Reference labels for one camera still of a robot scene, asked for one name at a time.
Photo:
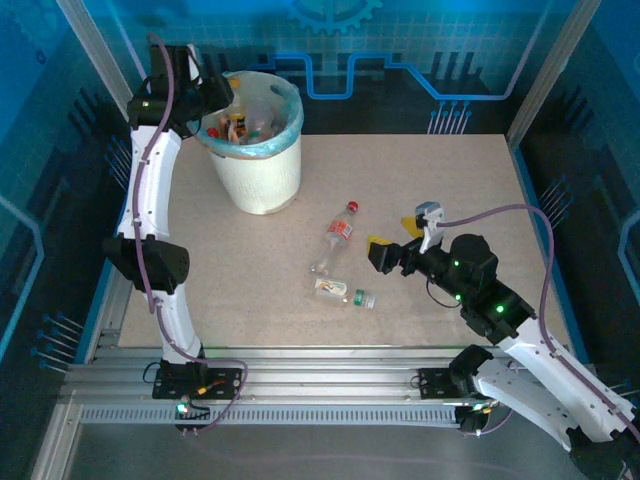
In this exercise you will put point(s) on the red-capped cola bottle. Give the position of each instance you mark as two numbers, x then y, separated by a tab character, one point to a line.
213	132

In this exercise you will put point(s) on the red-capped clear bottle red label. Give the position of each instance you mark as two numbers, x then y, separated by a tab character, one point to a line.
340	230

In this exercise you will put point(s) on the clear bottle green neck label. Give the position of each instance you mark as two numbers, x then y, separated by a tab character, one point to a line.
332	289

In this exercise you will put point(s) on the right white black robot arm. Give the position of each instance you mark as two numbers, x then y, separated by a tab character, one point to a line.
550	360

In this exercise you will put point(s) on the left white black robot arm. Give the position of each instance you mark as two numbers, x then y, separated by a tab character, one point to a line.
150	180

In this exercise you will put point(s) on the blue plastic bin liner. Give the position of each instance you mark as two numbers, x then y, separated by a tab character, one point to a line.
292	130

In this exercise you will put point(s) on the white plastic bin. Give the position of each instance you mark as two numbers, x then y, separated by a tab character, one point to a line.
260	180

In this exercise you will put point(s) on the black connector box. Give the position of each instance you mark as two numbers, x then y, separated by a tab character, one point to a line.
192	417
470	422

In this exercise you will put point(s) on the grey metal base panel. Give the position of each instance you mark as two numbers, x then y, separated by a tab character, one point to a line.
320	455

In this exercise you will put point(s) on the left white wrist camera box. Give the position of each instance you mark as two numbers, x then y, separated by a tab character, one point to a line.
195	65

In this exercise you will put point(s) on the aluminium frame post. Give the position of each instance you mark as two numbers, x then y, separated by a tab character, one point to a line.
110	80
550	80

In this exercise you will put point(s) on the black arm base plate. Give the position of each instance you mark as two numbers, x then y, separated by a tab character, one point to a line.
225	382
435	382

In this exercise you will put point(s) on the aluminium front rail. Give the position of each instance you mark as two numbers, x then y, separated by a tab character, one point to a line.
325	380

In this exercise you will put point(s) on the aluminium side rail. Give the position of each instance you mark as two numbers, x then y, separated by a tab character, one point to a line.
107	330

